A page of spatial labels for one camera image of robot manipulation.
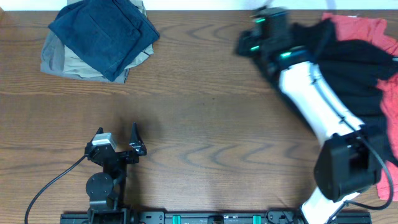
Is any folded grey garment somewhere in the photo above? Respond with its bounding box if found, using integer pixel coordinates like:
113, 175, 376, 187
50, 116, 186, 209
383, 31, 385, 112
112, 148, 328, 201
40, 31, 111, 83

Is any folded navy blue garment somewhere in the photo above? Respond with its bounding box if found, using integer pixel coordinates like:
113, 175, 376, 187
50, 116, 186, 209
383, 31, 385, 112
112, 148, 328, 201
47, 0, 161, 83

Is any folded beige garment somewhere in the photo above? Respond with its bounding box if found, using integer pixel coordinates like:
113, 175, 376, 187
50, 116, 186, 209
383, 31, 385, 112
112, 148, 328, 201
62, 0, 155, 79

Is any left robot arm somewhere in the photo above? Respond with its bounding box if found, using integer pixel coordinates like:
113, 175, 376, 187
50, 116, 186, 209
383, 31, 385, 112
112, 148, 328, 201
85, 123, 147, 223

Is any black t-shirt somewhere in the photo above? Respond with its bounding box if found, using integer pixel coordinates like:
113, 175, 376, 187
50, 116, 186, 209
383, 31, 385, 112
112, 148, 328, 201
290, 19, 397, 165

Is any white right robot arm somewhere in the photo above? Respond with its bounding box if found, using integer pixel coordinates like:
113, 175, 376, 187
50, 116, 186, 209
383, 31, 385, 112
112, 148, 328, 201
236, 27, 386, 223

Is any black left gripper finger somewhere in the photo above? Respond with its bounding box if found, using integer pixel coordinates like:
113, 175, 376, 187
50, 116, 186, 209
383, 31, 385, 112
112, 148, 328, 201
129, 123, 147, 156
94, 127, 103, 136

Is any red t-shirt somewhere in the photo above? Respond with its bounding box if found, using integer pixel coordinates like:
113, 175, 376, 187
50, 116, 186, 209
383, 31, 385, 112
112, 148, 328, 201
322, 12, 398, 202

